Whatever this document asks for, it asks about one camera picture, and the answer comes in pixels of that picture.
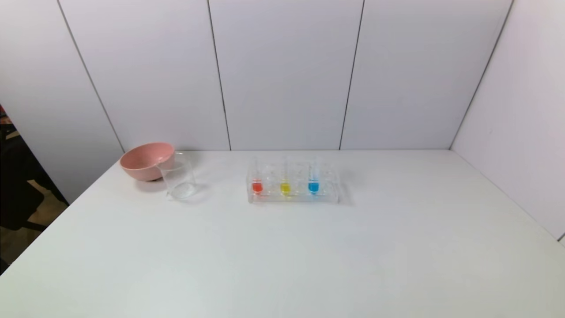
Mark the test tube with red pigment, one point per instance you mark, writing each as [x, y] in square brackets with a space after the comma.
[257, 187]

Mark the test tube with yellow pigment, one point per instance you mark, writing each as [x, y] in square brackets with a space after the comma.
[285, 188]

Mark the pink bowl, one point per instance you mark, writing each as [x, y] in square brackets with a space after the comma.
[143, 165]

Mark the test tube with blue pigment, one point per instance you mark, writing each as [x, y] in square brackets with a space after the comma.
[313, 187]

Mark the clear acrylic test tube rack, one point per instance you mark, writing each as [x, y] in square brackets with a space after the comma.
[300, 196]

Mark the clear glass beaker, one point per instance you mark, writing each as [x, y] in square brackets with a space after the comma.
[178, 183]

